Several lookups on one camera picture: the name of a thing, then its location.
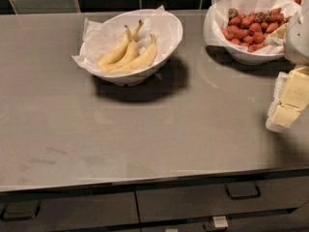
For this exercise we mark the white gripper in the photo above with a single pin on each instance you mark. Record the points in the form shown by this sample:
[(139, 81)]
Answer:
[(297, 39)]

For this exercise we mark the yellow banana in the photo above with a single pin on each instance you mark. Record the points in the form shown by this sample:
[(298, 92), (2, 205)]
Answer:
[(119, 50), (132, 42), (132, 61)]

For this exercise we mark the white paper liner in strawberry bowl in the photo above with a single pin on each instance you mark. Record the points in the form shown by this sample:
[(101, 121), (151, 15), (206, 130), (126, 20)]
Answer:
[(217, 18)]

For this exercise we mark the white strawberry bowl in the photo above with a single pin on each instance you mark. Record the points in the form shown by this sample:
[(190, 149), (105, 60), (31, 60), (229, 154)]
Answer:
[(255, 60)]

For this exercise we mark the white banana bowl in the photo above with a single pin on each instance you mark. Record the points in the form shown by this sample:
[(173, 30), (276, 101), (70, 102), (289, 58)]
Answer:
[(146, 71)]

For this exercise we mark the pile of red strawberries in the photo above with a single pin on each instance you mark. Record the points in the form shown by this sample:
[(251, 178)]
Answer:
[(251, 30)]

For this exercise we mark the lower drawer with label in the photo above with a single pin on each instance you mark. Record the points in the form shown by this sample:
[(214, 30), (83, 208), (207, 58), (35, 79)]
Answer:
[(264, 221)]

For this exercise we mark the right drawer with black handle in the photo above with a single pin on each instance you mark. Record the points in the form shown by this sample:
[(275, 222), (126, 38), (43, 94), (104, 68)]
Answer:
[(222, 199)]

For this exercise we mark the drawer with black handle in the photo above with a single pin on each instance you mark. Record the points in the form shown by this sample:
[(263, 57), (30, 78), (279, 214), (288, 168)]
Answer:
[(222, 199), (69, 213)]

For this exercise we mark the left drawer with black handle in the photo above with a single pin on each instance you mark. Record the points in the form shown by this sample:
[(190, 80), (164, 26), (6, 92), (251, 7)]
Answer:
[(69, 213)]

